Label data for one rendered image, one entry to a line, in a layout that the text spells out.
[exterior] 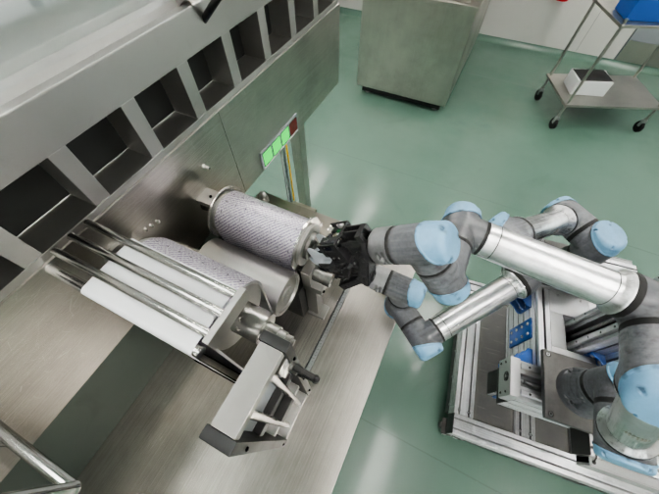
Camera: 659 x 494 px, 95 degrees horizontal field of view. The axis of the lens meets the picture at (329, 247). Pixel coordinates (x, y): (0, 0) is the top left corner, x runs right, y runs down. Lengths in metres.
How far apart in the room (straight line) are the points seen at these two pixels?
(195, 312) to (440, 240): 0.41
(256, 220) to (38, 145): 0.40
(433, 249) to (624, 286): 0.39
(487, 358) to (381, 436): 0.71
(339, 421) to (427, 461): 1.02
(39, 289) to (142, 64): 0.45
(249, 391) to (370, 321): 0.66
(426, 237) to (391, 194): 2.11
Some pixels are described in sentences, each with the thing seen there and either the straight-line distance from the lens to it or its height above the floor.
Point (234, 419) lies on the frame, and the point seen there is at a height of 1.44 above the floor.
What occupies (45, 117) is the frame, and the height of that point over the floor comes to 1.62.
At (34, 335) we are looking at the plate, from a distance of 0.80.
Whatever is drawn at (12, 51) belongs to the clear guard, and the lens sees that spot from 0.53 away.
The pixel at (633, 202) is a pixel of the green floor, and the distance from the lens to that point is 3.52.
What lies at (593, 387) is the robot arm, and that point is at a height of 0.96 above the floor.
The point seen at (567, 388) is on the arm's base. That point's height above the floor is 0.86.
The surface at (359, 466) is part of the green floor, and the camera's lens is 1.91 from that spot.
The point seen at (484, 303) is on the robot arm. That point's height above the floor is 1.10.
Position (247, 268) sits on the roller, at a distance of 0.79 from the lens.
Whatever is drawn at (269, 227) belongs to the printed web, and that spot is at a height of 1.31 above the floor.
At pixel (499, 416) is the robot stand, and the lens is 1.89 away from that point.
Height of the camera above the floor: 1.91
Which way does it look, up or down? 58 degrees down
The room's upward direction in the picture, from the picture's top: 1 degrees counter-clockwise
